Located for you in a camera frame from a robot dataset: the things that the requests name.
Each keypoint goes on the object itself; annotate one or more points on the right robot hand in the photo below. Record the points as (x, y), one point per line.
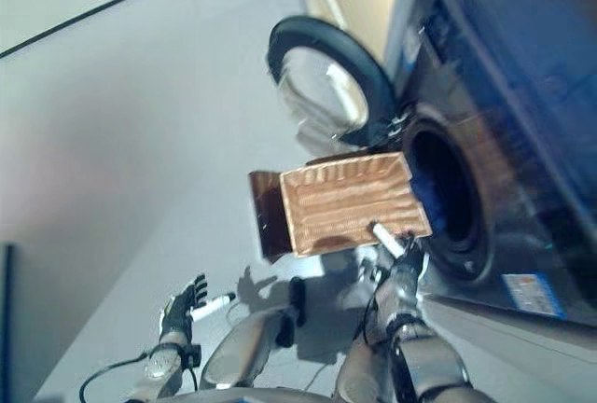
(406, 258)

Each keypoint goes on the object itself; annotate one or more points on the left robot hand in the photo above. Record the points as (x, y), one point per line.
(179, 314)

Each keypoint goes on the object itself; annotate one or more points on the blue knit garment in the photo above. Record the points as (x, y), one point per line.
(429, 202)

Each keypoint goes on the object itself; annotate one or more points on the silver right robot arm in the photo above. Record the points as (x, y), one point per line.
(429, 356)

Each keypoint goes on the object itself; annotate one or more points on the dark washing machine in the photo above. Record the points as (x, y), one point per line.
(513, 216)

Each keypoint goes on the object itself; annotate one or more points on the silver left robot leg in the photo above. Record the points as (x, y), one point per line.
(242, 347)

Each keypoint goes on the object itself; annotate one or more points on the silver robot leg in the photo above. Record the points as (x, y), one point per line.
(364, 370)
(242, 347)

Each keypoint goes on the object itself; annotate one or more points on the rectangular wicker laundry basket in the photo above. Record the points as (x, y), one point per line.
(336, 198)

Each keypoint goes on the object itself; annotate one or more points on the silver right robot leg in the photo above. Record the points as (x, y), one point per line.
(364, 370)

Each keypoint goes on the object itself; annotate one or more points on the brown glossy stool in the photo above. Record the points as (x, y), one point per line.
(266, 216)

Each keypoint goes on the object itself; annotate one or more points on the blue white label sticker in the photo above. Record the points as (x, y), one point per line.
(534, 295)

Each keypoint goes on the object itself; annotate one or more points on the grey panel with black edge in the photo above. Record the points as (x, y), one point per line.
(5, 328)

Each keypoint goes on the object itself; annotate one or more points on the round glass washer door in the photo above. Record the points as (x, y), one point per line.
(326, 76)

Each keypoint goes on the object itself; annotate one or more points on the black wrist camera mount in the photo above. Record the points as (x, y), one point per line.
(192, 355)

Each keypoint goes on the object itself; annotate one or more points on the white frame post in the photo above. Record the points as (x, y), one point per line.
(403, 2)

